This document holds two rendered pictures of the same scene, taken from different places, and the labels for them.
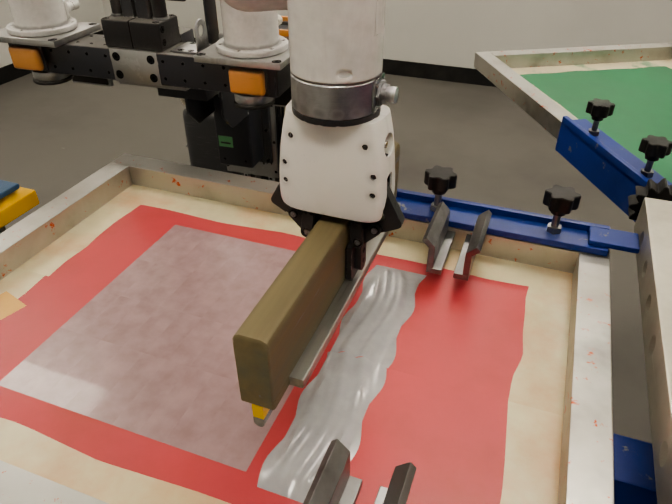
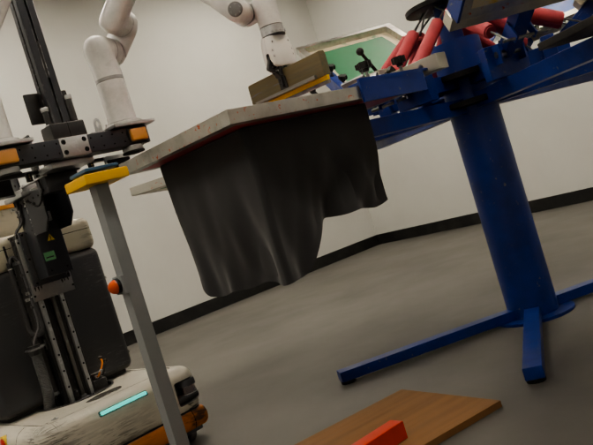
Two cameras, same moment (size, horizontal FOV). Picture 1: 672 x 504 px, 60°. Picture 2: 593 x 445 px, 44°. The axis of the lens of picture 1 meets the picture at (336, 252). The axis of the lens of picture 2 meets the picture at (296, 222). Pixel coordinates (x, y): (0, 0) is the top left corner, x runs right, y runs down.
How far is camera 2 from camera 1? 2.28 m
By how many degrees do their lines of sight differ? 66
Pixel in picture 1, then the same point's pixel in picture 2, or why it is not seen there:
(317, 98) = (279, 26)
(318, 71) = (277, 19)
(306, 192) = (280, 57)
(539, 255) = not seen: hidden behind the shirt
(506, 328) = not seen: hidden behind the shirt
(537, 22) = not seen: outside the picture
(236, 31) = (126, 111)
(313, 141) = (278, 41)
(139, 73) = (78, 148)
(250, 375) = (324, 63)
